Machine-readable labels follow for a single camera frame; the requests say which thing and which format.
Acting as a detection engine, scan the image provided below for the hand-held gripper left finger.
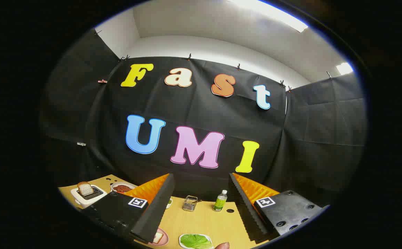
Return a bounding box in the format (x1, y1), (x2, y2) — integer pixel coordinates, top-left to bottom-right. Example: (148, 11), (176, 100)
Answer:
(80, 173), (175, 244)

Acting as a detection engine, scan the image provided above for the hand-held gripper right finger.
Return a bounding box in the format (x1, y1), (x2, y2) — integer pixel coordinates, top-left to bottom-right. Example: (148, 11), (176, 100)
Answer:
(229, 172), (330, 242)

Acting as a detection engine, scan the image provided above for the green lettuce leaf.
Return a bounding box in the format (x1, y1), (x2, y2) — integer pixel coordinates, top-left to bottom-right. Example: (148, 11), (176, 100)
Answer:
(181, 234), (212, 249)

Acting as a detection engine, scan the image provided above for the thick white bread slice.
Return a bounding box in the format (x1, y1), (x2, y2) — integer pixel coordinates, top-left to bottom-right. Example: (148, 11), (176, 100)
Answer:
(77, 182), (94, 196)

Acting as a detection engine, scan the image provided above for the green drink bottle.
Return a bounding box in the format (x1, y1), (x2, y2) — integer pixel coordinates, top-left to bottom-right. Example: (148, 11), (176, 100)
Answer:
(213, 190), (228, 212)

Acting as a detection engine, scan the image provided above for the pink round plate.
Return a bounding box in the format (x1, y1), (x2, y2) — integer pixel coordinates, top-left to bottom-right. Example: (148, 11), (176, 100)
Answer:
(149, 228), (169, 247)

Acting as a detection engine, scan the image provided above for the white rounded plate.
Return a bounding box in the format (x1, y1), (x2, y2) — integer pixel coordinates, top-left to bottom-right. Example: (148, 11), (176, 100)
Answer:
(179, 233), (214, 249)

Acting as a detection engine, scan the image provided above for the grey round plate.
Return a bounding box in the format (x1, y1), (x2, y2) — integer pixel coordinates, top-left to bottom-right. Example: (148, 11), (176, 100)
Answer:
(110, 182), (137, 194)

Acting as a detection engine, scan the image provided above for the white toaster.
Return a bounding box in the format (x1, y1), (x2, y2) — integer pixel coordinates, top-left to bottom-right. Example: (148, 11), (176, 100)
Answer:
(71, 184), (108, 209)

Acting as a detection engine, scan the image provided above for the black backdrop cloth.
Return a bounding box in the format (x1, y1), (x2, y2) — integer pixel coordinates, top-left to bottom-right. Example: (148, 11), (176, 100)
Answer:
(38, 29), (367, 203)

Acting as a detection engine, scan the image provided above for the small ceiling light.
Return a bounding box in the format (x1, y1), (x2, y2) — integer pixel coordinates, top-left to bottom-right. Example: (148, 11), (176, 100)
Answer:
(336, 62), (354, 75)

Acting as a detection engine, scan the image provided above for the metal wire holder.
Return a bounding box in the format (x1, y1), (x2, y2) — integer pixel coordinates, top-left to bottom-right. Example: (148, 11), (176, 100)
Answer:
(182, 195), (198, 212)

